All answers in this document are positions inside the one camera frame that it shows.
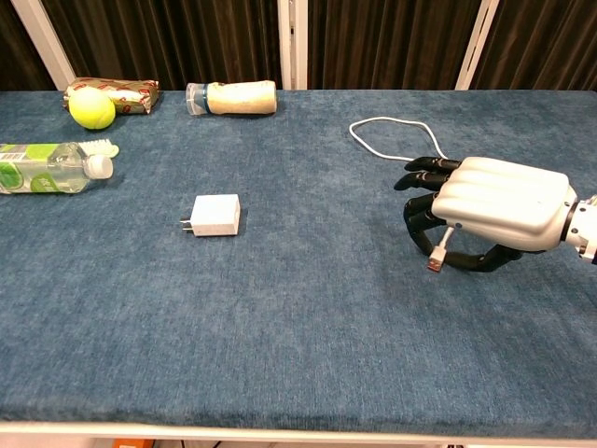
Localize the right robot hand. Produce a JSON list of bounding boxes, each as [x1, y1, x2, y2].
[[394, 156, 579, 273]]

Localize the white USB cable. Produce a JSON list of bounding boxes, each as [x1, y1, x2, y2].
[[348, 116, 456, 274]]

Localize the white charger adapter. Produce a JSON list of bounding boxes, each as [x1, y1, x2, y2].
[[179, 194, 242, 238]]

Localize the blue felt table mat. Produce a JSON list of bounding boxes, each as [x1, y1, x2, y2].
[[0, 89, 597, 438]]

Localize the mayonnaise squeeze bottle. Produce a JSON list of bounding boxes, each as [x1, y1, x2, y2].
[[185, 79, 278, 117]]

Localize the black pleated curtain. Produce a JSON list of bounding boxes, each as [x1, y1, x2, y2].
[[0, 0, 597, 92]]

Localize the brown foil snack package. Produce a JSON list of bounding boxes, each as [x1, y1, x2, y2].
[[62, 77, 160, 117]]

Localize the yellow tennis ball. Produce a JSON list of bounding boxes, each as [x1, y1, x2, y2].
[[68, 87, 117, 130]]

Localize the clear green-label water bottle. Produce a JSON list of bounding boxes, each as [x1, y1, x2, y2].
[[0, 142, 115, 195]]

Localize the white metal frame post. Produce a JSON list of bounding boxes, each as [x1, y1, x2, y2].
[[454, 0, 500, 91], [11, 0, 76, 91], [277, 0, 309, 91]]

